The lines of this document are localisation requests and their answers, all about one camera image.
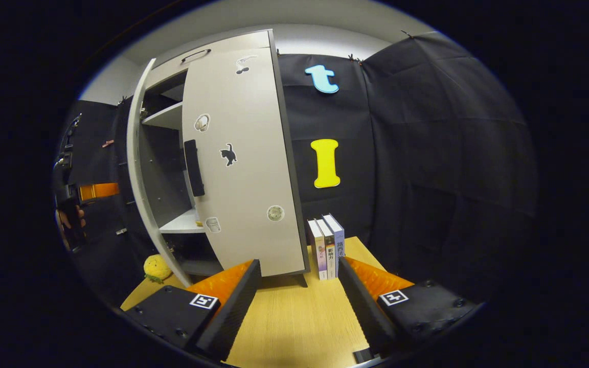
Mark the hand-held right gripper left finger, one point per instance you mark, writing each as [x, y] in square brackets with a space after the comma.
[235, 306]

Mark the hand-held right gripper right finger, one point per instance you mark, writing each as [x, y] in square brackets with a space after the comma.
[363, 306]

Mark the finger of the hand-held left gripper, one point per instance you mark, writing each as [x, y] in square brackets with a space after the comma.
[100, 191]

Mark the white shoe cabinet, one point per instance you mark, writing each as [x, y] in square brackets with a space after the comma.
[253, 179]

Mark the white cabinet drawer front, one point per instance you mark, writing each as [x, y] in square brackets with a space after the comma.
[223, 51]

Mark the silver cloth clip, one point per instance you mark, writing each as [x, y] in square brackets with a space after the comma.
[120, 231]

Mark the red cloth clip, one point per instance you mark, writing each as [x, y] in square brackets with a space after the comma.
[108, 144]

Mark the black table clamp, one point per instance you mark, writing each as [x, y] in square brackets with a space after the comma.
[363, 355]

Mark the purple and white book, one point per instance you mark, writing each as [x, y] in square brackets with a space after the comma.
[339, 245]

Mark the white and pink book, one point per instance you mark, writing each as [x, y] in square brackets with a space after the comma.
[320, 255]

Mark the yellow plush toy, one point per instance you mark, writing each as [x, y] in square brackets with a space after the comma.
[157, 268]

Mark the black backdrop cloth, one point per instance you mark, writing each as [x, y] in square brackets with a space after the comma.
[427, 153]

